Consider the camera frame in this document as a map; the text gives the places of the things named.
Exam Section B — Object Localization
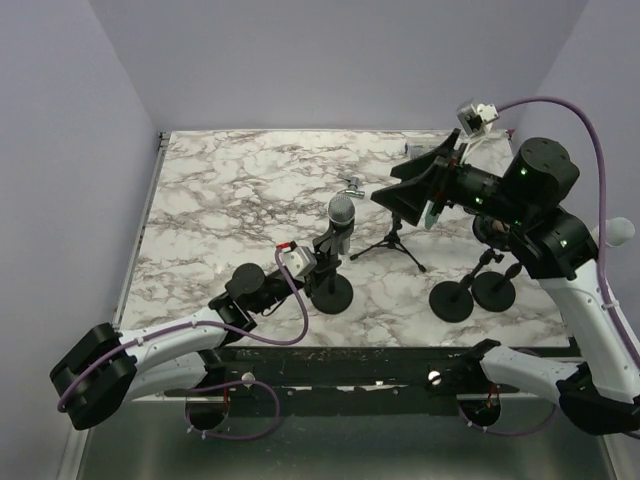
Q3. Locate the clear plastic screw box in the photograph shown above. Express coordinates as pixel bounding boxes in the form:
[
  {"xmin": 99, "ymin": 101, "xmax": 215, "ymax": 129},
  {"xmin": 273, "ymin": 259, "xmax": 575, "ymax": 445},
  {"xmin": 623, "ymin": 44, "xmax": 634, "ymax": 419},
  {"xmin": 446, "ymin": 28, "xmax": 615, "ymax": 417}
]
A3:
[{"xmin": 404, "ymin": 142, "xmax": 439, "ymax": 160}]

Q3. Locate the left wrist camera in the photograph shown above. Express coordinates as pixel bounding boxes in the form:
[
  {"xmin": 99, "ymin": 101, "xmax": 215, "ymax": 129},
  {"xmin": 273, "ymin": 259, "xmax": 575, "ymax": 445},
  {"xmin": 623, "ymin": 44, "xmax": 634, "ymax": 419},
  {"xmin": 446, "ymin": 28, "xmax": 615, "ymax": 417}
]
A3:
[{"xmin": 279, "ymin": 242, "xmax": 317, "ymax": 279}]

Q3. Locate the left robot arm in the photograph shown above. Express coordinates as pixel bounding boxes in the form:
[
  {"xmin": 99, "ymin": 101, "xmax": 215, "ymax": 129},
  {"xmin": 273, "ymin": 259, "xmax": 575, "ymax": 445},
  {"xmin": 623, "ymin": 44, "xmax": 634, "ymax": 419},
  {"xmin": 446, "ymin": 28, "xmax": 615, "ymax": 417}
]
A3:
[{"xmin": 49, "ymin": 222, "xmax": 354, "ymax": 430}]

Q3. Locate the white microphone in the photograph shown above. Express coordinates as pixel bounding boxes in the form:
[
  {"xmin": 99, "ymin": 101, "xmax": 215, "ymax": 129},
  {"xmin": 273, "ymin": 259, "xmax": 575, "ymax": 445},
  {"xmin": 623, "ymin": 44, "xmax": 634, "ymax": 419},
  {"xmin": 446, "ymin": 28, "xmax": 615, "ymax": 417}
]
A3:
[{"xmin": 604, "ymin": 217, "xmax": 636, "ymax": 248}]

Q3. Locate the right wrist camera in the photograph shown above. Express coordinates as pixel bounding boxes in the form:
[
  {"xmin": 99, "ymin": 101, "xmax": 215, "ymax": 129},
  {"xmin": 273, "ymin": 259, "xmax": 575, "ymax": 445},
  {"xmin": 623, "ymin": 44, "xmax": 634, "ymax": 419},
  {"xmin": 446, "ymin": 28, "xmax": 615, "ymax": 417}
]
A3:
[{"xmin": 456, "ymin": 100, "xmax": 499, "ymax": 138}]

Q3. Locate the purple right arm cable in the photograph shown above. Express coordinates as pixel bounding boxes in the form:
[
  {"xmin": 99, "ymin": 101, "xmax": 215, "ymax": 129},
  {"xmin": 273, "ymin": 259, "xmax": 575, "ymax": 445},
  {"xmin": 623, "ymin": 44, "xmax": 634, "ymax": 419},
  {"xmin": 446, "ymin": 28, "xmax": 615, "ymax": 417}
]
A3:
[{"xmin": 464, "ymin": 96, "xmax": 640, "ymax": 436}]

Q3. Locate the aluminium frame rail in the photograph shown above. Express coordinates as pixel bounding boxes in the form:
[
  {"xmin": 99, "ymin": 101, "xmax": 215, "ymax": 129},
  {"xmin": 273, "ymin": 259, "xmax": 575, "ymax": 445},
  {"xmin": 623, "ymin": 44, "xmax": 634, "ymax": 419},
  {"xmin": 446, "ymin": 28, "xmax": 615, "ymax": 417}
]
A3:
[{"xmin": 56, "ymin": 131, "xmax": 172, "ymax": 480}]

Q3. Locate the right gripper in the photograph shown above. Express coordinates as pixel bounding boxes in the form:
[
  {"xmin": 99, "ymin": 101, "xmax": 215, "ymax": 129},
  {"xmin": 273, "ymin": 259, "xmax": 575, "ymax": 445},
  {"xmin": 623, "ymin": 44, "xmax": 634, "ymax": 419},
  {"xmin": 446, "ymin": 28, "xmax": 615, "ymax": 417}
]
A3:
[{"xmin": 372, "ymin": 128, "xmax": 532, "ymax": 226}]

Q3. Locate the grey mesh microphone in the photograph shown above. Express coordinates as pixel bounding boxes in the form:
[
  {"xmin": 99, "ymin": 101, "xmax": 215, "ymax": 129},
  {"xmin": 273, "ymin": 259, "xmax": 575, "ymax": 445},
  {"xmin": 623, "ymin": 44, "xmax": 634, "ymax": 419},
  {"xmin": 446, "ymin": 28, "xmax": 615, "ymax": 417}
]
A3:
[{"xmin": 327, "ymin": 194, "xmax": 356, "ymax": 255}]

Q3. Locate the chrome faucet tap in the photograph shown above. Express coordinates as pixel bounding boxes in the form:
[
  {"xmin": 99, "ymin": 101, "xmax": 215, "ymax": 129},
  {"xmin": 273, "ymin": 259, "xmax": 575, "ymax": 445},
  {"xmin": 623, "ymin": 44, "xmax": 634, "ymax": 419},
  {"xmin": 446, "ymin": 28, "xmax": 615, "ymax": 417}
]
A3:
[{"xmin": 338, "ymin": 173, "xmax": 365, "ymax": 199}]

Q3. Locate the black tripod shock-mount stand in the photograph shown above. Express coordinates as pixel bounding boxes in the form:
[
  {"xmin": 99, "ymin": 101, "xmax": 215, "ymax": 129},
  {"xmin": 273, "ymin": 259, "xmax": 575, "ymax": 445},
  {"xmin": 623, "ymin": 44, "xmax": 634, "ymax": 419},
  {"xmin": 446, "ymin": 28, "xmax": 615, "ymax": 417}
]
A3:
[{"xmin": 349, "ymin": 213, "xmax": 427, "ymax": 273}]

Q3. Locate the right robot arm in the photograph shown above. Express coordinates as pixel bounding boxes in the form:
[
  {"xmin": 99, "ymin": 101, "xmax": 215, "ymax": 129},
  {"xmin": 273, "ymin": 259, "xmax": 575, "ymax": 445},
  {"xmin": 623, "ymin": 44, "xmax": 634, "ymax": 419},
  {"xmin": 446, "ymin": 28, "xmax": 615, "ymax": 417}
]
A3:
[{"xmin": 371, "ymin": 137, "xmax": 639, "ymax": 436}]

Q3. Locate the black round-base mic stand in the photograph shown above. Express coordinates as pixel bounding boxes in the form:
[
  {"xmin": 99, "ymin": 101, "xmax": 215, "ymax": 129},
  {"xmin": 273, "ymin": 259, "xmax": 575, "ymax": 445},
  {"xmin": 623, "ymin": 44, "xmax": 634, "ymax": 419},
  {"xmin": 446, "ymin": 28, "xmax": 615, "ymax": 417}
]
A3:
[{"xmin": 309, "ymin": 234, "xmax": 355, "ymax": 316}]

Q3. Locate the black stand of white microphone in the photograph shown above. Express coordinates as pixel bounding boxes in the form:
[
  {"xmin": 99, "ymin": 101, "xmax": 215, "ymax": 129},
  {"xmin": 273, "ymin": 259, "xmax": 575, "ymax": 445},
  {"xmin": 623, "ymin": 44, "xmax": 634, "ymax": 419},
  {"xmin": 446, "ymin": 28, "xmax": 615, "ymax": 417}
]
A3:
[{"xmin": 471, "ymin": 262, "xmax": 522, "ymax": 313}]

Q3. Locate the teal microphone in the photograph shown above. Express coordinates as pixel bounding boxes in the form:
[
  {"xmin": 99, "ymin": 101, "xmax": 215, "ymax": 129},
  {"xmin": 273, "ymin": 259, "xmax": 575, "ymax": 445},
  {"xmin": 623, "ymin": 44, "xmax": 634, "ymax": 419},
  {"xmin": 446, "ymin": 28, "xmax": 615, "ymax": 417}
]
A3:
[{"xmin": 424, "ymin": 205, "xmax": 440, "ymax": 230}]

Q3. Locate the black stand of pink microphone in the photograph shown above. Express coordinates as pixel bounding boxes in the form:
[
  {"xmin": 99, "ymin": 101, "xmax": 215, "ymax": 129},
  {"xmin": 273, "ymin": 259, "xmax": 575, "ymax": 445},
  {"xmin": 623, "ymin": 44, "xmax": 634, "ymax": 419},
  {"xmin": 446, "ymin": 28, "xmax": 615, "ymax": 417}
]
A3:
[{"xmin": 428, "ymin": 214, "xmax": 511, "ymax": 324}]

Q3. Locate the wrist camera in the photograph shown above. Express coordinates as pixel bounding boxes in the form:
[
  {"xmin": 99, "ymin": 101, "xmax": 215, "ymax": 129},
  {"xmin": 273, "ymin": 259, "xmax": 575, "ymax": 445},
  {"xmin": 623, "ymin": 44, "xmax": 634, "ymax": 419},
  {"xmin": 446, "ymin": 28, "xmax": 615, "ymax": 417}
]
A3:
[
  {"xmin": 456, "ymin": 100, "xmax": 499, "ymax": 138},
  {"xmin": 279, "ymin": 242, "xmax": 317, "ymax": 279}
]

